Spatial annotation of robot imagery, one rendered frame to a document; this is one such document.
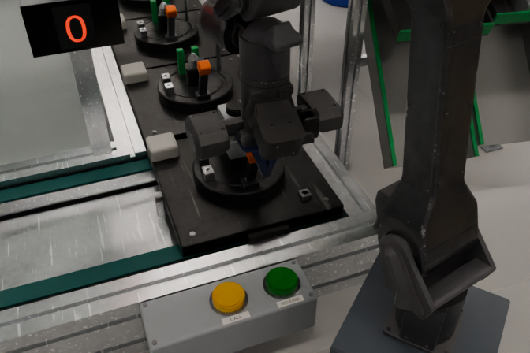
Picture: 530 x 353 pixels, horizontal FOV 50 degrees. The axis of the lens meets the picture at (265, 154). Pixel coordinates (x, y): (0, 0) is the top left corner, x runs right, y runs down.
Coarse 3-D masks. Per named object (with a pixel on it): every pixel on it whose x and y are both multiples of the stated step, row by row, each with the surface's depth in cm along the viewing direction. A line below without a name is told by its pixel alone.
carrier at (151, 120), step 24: (192, 48) 106; (216, 48) 106; (144, 72) 109; (168, 72) 108; (192, 72) 103; (216, 72) 109; (144, 96) 105; (168, 96) 102; (192, 96) 102; (216, 96) 102; (240, 96) 105; (144, 120) 99; (168, 120) 99; (144, 144) 96
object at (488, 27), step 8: (384, 0) 77; (392, 0) 75; (400, 0) 78; (384, 8) 78; (392, 8) 75; (400, 8) 78; (408, 8) 78; (392, 16) 75; (400, 16) 77; (408, 16) 77; (488, 16) 75; (392, 24) 75; (400, 24) 73; (408, 24) 76; (488, 24) 75; (392, 32) 76; (400, 32) 73; (408, 32) 73; (488, 32) 76; (400, 40) 74; (408, 40) 75
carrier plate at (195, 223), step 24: (168, 168) 89; (288, 168) 89; (312, 168) 89; (168, 192) 84; (192, 192) 84; (288, 192) 84; (312, 192) 84; (192, 216) 80; (216, 216) 80; (240, 216) 80; (264, 216) 80; (288, 216) 80; (312, 216) 81; (336, 216) 83; (192, 240) 76; (216, 240) 77; (240, 240) 79
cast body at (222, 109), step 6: (228, 102) 81; (234, 102) 81; (222, 108) 81; (228, 108) 79; (234, 108) 79; (222, 114) 80; (228, 114) 80; (234, 114) 79; (240, 114) 79; (234, 138) 81; (234, 144) 80; (228, 150) 81; (234, 150) 81; (240, 150) 81; (234, 156) 81; (240, 156) 82
